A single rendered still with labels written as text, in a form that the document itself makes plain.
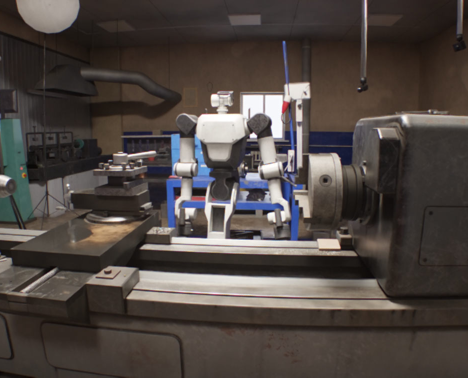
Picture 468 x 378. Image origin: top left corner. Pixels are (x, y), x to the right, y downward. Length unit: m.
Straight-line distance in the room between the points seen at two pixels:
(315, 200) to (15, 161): 4.72
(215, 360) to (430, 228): 0.70
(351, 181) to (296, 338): 0.48
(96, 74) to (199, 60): 2.85
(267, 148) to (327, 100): 6.51
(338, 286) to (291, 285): 0.14
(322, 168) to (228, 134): 0.89
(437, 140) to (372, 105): 7.61
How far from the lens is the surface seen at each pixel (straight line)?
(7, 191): 1.44
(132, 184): 1.36
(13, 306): 1.04
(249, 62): 8.30
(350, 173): 1.07
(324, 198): 0.99
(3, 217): 5.63
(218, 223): 1.91
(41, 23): 4.84
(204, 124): 1.85
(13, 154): 5.31
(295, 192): 1.13
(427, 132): 0.93
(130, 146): 5.63
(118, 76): 6.61
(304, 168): 1.07
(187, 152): 1.95
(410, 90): 8.88
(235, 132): 1.80
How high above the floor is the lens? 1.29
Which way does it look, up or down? 10 degrees down
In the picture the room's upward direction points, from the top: straight up
